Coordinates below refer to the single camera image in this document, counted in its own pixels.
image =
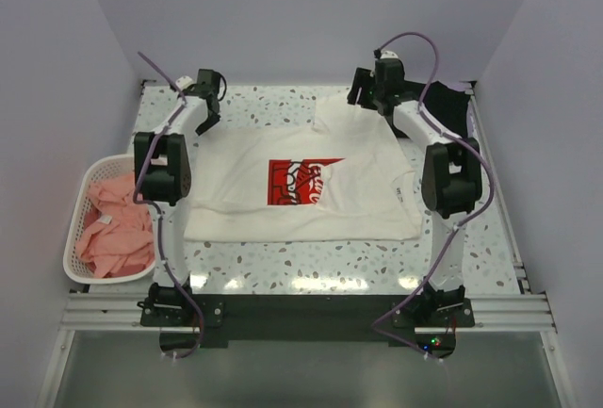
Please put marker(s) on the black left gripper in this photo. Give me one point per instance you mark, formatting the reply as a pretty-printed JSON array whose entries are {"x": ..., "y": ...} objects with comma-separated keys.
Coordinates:
[{"x": 203, "y": 127}]

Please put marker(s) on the white t-shirt red print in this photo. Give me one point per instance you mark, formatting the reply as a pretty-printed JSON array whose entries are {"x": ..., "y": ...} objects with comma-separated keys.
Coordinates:
[{"x": 343, "y": 176}]

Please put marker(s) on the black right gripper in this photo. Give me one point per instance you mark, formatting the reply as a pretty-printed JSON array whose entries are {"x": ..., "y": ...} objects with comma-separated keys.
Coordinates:
[{"x": 362, "y": 80}]

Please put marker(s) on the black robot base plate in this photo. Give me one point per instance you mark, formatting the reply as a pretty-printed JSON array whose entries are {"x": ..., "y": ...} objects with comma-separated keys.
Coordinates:
[{"x": 215, "y": 321}]

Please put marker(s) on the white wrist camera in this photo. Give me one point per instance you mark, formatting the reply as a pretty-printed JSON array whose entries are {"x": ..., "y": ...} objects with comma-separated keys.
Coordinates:
[
  {"x": 386, "y": 54},
  {"x": 184, "y": 82}
]

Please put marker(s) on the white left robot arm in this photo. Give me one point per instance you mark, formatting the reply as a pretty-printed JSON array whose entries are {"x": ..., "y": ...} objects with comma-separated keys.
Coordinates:
[{"x": 163, "y": 171}]

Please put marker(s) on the white plastic laundry basket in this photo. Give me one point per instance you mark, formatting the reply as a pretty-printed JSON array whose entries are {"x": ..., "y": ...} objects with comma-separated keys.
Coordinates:
[{"x": 76, "y": 270}]

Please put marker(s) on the black folded t-shirt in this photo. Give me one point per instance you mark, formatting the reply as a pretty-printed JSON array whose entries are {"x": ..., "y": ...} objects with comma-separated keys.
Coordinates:
[{"x": 449, "y": 107}]

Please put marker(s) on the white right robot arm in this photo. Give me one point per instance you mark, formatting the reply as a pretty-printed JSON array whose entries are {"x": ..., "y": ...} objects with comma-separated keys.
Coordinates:
[{"x": 450, "y": 183}]

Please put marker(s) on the pink crumpled t-shirt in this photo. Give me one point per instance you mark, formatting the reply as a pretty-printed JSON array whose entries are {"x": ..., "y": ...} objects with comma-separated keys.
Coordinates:
[{"x": 118, "y": 239}]

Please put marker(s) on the aluminium frame rail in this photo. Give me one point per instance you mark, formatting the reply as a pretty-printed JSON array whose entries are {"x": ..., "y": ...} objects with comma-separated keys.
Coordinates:
[{"x": 323, "y": 289}]

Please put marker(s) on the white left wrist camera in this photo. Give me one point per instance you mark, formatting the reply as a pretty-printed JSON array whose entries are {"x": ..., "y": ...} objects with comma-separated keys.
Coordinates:
[{"x": 184, "y": 82}]

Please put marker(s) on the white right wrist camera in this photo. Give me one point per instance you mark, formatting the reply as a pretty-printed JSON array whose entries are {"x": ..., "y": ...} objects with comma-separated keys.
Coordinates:
[{"x": 386, "y": 54}]

